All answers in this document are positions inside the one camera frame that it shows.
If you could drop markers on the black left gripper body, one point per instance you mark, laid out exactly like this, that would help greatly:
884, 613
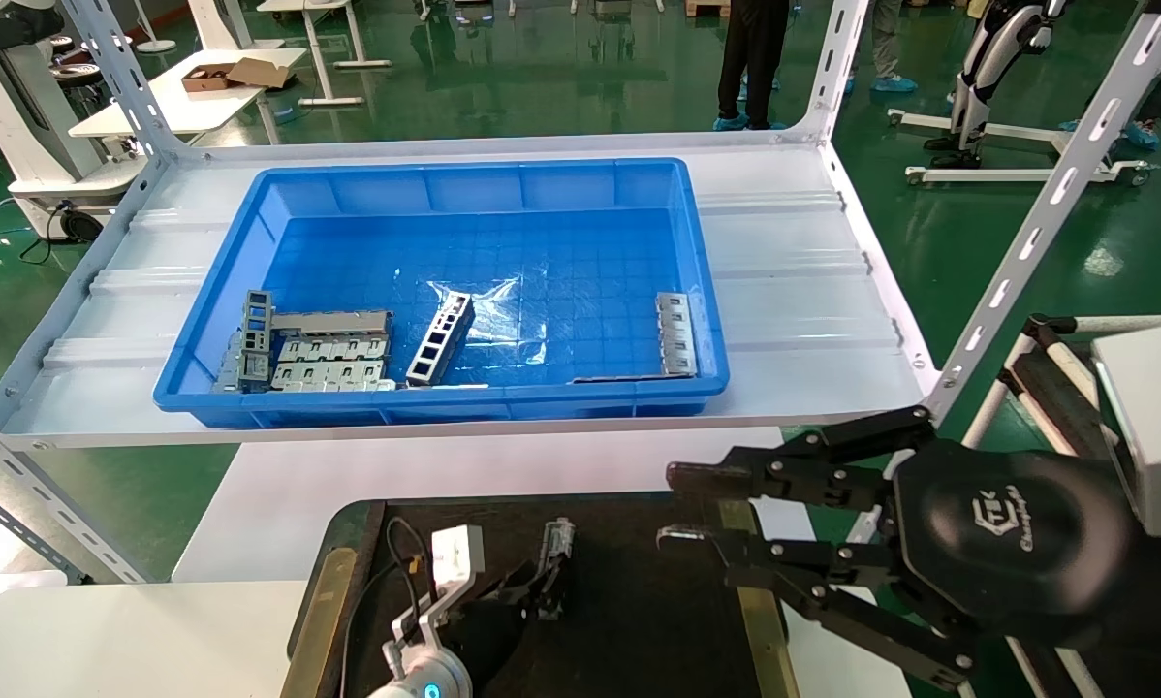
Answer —
488, 645

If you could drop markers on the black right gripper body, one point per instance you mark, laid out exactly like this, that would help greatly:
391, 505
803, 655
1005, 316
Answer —
1017, 543

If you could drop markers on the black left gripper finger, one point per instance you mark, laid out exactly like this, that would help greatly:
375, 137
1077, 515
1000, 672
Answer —
520, 586
553, 599

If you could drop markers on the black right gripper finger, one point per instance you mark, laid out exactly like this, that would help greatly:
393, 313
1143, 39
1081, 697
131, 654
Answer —
813, 475
832, 582

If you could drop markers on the long grey metal part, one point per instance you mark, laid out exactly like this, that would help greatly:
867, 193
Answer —
559, 543

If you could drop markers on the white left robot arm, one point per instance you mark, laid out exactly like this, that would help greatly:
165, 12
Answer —
421, 683

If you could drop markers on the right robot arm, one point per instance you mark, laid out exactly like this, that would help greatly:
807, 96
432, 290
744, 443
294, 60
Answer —
1152, 620

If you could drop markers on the black container tray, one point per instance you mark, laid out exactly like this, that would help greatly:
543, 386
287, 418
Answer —
639, 620

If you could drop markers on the thin metal strip part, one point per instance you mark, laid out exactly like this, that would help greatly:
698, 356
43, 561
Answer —
619, 378

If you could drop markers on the ladder-shaped metal part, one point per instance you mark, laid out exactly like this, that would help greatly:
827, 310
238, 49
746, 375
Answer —
440, 339

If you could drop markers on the long metal channel part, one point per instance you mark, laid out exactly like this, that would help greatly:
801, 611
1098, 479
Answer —
333, 322

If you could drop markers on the perforated upright metal part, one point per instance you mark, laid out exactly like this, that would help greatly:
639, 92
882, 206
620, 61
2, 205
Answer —
258, 320

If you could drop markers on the white tube cart black pad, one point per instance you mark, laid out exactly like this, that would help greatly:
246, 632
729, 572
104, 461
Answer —
1055, 388

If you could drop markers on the white metal shelf rack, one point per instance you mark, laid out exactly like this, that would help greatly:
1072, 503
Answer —
794, 291

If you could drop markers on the clear plastic film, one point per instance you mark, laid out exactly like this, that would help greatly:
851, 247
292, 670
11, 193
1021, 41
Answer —
503, 310

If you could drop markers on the flat slotted metal plate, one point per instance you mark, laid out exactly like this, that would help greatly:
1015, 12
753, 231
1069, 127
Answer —
333, 349
333, 375

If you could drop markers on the large blue plastic bin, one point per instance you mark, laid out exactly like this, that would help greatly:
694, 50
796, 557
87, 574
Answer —
542, 242

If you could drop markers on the white wheeled robot stand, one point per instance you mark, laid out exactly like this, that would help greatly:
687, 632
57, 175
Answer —
1007, 174

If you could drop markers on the person in black trousers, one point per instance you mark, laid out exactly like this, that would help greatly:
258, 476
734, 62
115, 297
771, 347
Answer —
750, 48

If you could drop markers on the person in grey trousers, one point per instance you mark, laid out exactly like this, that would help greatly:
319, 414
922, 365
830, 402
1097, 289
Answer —
889, 39

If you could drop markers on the open cardboard box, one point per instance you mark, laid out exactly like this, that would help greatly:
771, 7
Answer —
241, 73

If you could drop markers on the white background table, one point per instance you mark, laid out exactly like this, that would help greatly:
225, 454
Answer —
173, 107

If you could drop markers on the white floor stand base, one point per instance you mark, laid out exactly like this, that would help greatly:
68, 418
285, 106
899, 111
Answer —
157, 45

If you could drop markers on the small black round stool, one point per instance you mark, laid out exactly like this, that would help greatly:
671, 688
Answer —
81, 73
60, 44

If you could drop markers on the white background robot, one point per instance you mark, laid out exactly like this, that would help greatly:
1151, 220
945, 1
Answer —
18, 126

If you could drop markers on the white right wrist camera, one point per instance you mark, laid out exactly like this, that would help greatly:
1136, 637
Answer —
1157, 427

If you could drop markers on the slotted metal bracket part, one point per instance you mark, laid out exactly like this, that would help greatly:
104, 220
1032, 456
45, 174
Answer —
677, 334

